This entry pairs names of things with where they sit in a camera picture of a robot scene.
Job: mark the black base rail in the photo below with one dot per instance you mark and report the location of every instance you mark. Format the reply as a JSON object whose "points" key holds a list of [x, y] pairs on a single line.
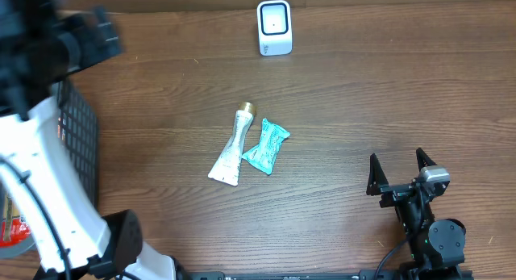
{"points": [[362, 275]]}

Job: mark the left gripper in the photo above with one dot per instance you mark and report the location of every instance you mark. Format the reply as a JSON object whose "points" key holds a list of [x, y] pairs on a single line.
{"points": [[97, 38]]}

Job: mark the teal snack packet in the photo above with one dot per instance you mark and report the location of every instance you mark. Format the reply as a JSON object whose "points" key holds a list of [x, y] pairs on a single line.
{"points": [[263, 156]]}

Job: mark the grey plastic basket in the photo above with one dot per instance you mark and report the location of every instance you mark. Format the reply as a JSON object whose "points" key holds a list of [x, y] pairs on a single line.
{"points": [[77, 127]]}

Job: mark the white tube gold cap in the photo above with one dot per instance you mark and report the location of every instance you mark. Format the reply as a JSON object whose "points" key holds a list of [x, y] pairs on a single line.
{"points": [[227, 167]]}

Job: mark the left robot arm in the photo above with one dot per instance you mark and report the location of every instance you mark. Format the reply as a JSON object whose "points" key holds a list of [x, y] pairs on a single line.
{"points": [[72, 239]]}

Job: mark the white barcode scanner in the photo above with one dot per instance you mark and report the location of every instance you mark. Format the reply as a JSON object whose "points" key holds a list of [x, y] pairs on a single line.
{"points": [[274, 28]]}

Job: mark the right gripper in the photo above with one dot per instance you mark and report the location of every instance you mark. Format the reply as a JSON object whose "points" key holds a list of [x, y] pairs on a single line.
{"points": [[379, 179]]}

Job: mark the spaghetti packet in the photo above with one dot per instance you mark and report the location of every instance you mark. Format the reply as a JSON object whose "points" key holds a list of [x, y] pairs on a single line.
{"points": [[14, 229]]}

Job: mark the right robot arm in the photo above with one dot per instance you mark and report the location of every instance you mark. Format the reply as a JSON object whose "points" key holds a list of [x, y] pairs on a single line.
{"points": [[436, 246]]}

